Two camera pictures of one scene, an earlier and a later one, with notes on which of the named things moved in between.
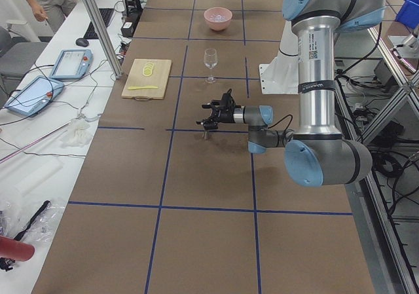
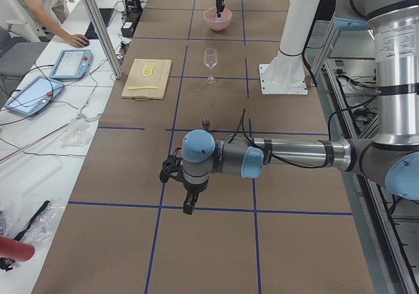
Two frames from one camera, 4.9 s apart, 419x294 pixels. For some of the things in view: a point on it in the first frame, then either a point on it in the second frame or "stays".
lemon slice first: x=147 y=71 stays
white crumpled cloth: x=80 y=135 stays
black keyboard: x=106 y=14 stays
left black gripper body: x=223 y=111 to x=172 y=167
